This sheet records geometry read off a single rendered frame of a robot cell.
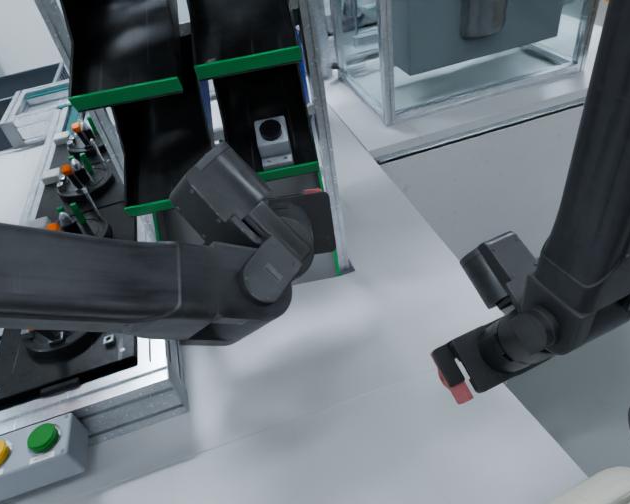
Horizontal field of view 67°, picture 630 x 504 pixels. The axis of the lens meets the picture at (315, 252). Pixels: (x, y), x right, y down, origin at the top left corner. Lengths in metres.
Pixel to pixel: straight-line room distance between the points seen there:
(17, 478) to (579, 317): 0.74
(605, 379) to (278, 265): 1.72
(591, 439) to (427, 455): 1.13
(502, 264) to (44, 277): 0.39
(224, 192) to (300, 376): 0.52
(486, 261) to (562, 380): 1.45
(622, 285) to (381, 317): 0.56
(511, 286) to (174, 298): 0.31
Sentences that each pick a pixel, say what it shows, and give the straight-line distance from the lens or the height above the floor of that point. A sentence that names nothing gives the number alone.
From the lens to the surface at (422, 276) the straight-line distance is 0.99.
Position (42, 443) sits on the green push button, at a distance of 0.82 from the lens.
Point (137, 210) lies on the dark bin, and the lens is 0.71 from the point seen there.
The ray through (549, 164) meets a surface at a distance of 1.82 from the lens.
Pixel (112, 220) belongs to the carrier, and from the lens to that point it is 1.18.
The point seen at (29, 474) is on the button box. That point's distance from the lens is 0.84.
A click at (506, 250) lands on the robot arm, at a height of 1.22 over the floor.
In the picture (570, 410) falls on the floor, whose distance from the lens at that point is 1.88.
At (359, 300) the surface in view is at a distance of 0.94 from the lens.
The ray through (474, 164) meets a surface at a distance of 1.62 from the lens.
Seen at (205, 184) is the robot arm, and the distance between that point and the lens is 0.39.
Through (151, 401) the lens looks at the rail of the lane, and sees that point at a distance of 0.84.
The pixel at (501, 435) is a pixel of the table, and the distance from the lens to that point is 0.80.
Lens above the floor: 1.55
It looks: 41 degrees down
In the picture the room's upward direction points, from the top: 11 degrees counter-clockwise
